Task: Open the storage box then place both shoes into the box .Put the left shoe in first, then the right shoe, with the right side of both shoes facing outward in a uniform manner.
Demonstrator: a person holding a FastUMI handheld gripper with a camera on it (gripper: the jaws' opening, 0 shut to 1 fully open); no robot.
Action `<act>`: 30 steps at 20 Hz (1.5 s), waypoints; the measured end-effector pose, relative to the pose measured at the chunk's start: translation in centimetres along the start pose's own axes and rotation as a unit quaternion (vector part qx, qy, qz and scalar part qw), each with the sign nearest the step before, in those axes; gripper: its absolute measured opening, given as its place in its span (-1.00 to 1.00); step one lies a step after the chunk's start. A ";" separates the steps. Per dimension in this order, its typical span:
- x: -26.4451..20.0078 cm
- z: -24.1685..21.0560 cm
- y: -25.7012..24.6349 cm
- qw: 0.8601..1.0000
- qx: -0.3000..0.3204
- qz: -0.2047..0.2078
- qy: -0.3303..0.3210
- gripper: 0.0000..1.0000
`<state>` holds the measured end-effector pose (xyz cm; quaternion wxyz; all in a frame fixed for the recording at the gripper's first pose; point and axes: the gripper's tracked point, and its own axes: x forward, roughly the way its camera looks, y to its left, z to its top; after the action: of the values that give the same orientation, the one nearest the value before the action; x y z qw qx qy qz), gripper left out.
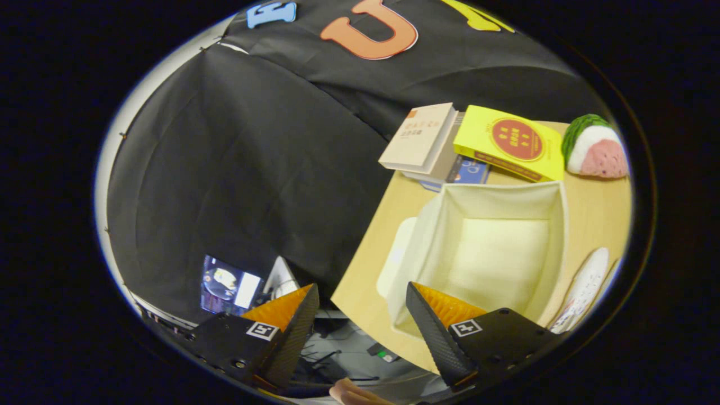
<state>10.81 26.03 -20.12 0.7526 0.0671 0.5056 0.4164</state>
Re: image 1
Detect cream fabric storage box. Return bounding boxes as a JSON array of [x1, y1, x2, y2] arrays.
[[376, 181, 569, 339]]

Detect blue book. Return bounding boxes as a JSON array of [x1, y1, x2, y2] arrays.
[[422, 156, 491, 192]]

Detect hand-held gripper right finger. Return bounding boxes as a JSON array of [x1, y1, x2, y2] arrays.
[[405, 281, 564, 389]]

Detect yellow book with red circle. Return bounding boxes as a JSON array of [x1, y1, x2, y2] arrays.
[[453, 105, 565, 182]]

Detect beige book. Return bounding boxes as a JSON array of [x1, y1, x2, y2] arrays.
[[379, 102, 459, 175]]

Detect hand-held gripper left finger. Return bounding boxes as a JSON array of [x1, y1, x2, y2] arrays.
[[184, 283, 320, 390]]

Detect small black device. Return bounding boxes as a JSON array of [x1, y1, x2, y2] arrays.
[[367, 342, 401, 363]]

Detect watermelon slice plush toy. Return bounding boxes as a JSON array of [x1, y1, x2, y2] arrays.
[[561, 114, 629, 179]]

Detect white laptop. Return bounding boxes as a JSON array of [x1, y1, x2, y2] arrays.
[[200, 254, 300, 317]]

